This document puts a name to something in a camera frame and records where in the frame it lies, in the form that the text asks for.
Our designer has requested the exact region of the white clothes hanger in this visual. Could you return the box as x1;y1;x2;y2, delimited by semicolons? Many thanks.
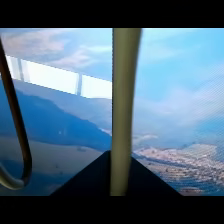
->
0;28;143;197

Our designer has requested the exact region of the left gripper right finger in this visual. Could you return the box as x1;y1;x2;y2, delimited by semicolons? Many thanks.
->
130;155;183;197

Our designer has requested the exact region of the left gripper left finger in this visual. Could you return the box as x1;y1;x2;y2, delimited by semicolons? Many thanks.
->
51;150;113;197

